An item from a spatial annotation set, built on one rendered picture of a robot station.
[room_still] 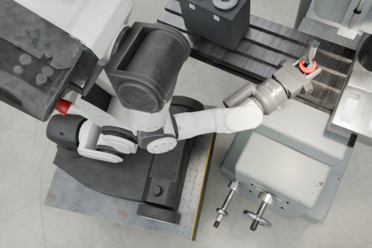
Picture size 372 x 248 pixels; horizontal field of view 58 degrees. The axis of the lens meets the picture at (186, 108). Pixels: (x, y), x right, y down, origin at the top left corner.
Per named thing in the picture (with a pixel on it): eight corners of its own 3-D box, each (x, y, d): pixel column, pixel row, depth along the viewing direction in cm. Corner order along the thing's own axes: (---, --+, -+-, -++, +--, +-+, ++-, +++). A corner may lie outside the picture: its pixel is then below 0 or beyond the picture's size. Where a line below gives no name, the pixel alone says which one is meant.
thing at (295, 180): (290, 223, 173) (313, 211, 118) (234, 193, 183) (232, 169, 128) (346, 95, 195) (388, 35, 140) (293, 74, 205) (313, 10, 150)
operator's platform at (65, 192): (77, 212, 209) (42, 205, 172) (109, 112, 232) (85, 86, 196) (200, 242, 192) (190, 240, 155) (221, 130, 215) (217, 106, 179)
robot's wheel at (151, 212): (142, 217, 162) (130, 213, 144) (145, 206, 164) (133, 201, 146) (182, 226, 158) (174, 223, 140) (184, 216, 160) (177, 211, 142)
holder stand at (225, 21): (232, 52, 125) (231, 18, 107) (185, 28, 132) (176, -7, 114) (249, 28, 128) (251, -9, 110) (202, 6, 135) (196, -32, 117)
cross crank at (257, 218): (265, 238, 132) (268, 237, 121) (238, 222, 136) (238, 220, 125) (282, 201, 136) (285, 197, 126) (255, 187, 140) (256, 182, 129)
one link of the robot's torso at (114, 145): (92, 158, 151) (97, 137, 108) (106, 117, 158) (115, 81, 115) (125, 167, 155) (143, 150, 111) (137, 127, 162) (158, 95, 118)
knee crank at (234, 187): (221, 231, 144) (220, 230, 138) (208, 223, 146) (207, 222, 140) (243, 185, 150) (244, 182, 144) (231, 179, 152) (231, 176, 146)
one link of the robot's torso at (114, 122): (118, 148, 124) (-2, 92, 90) (132, 105, 130) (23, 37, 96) (149, 150, 115) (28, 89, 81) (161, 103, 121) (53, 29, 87)
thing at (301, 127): (336, 169, 123) (345, 161, 112) (248, 128, 134) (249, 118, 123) (381, 61, 136) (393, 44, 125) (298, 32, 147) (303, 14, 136)
